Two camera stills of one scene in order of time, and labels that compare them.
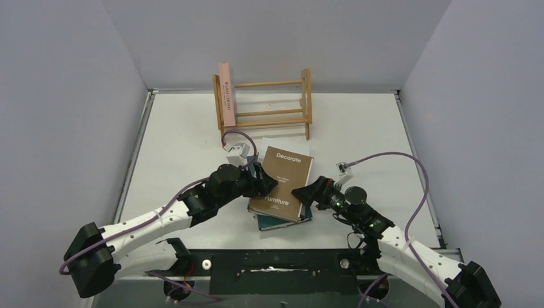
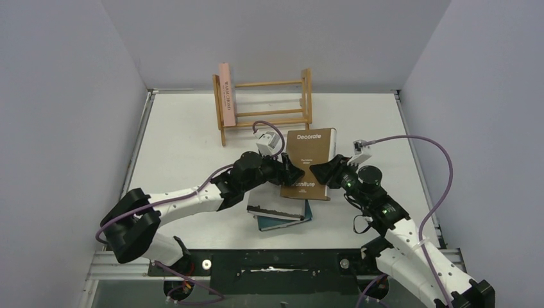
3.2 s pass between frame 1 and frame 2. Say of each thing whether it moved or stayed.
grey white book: moved
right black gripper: moved
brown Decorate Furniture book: moved
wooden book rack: stayed
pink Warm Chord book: stayed
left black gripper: moved
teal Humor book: stayed
